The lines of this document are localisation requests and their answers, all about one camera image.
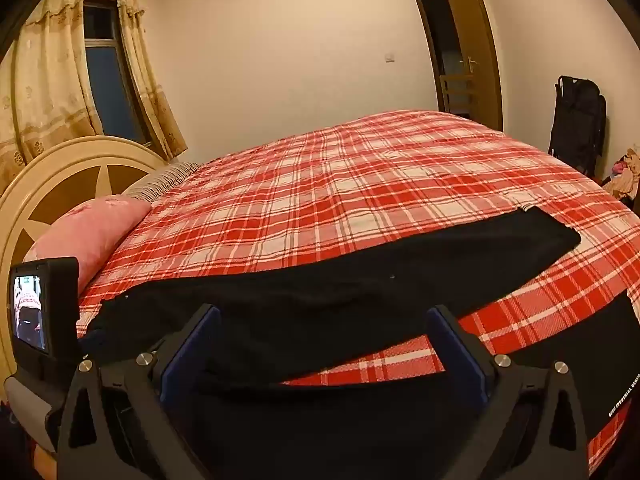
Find black pants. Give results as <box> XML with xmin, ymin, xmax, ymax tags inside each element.
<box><xmin>80</xmin><ymin>206</ymin><xmax>640</xmax><ymax>480</ymax></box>

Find grey striped pillow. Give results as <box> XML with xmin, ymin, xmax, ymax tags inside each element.
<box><xmin>121</xmin><ymin>161</ymin><xmax>202</xmax><ymax>202</ymax></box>

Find wooden rack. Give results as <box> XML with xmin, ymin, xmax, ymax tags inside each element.
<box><xmin>440</xmin><ymin>74</ymin><xmax>474</xmax><ymax>116</ymax></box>

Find cream round headboard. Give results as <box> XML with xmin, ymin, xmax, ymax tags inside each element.
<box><xmin>0</xmin><ymin>135</ymin><xmax>168</xmax><ymax>411</ymax></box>

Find brown wooden door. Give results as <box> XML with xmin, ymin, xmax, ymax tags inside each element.
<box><xmin>435</xmin><ymin>0</ymin><xmax>505</xmax><ymax>132</ymax></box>

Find pile of clothes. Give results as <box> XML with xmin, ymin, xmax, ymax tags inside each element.
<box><xmin>602</xmin><ymin>144</ymin><xmax>640</xmax><ymax>206</ymax></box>

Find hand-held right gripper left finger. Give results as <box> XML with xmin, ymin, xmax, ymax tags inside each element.
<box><xmin>57</xmin><ymin>302</ymin><xmax>222</xmax><ymax>480</ymax></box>

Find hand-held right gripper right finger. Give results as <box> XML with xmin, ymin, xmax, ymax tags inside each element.
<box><xmin>425</xmin><ymin>304</ymin><xmax>592</xmax><ymax>480</ymax></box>

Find black folded stroller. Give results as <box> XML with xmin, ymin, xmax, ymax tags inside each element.
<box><xmin>547</xmin><ymin>75</ymin><xmax>608</xmax><ymax>177</ymax></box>

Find pink pillow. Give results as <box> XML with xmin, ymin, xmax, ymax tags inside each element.
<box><xmin>22</xmin><ymin>194</ymin><xmax>153</xmax><ymax>288</ymax></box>

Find window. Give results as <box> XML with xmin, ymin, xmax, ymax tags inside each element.
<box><xmin>82</xmin><ymin>0</ymin><xmax>151</xmax><ymax>146</ymax></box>

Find red plaid blanket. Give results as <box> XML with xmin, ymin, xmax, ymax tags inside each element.
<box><xmin>75</xmin><ymin>109</ymin><xmax>640</xmax><ymax>476</ymax></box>

